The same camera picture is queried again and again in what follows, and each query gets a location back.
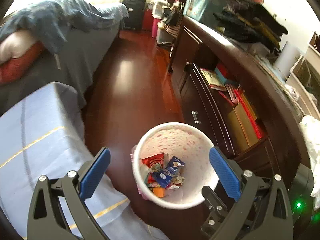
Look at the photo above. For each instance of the white shelf unit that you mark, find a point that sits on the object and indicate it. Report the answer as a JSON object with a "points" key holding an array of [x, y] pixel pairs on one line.
{"points": [[304, 79]]}

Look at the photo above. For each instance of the orange candy wrapper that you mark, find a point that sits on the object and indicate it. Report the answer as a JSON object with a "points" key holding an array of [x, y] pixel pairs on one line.
{"points": [[159, 192]]}

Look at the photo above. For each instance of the dark blue snack wrapper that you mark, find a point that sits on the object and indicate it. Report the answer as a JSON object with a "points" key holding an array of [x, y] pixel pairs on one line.
{"points": [[165, 175]]}

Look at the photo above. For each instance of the red and pink folded quilt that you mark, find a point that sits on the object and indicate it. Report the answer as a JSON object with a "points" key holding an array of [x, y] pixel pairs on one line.
{"points": [[18, 52]]}

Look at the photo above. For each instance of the pile of dark folded clothes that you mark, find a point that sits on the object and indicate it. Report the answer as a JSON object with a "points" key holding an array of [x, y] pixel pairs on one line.
{"points": [[247, 21]]}

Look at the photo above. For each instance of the white plastic bag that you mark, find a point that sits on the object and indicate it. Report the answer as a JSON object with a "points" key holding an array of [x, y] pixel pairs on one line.
{"points": [[310, 129]]}

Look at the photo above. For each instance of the blue tablecloth with yellow lines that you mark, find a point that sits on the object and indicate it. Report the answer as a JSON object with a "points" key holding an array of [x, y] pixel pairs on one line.
{"points": [[43, 134]]}

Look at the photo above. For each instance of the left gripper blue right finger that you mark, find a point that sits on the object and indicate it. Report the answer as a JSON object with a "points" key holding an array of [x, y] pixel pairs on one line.
{"points": [[228, 178]]}

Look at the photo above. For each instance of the black suitcase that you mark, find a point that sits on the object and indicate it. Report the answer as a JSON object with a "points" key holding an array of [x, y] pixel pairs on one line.
{"points": [[135, 10]]}

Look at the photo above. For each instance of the red snack packet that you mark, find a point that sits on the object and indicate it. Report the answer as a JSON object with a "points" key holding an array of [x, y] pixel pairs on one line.
{"points": [[155, 162]]}

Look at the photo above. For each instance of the blue patterned blanket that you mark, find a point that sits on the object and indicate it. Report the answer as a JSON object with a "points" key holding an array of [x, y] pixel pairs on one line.
{"points": [[50, 21]]}

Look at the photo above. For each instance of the red book on shelf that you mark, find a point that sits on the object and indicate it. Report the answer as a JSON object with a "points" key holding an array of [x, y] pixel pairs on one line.
{"points": [[213, 80]]}

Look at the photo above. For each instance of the teal shopping bag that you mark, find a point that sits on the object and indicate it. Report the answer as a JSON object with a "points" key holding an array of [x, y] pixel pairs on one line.
{"points": [[203, 11]]}

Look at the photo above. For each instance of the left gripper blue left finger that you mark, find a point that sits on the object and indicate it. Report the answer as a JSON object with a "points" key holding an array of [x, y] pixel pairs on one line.
{"points": [[91, 173]]}

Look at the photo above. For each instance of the dark wooden cabinet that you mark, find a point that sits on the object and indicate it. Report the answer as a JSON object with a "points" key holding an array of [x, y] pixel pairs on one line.
{"points": [[254, 122]]}

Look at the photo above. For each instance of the white pink-dotted trash bin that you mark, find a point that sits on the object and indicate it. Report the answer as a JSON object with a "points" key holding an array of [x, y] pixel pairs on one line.
{"points": [[191, 146]]}

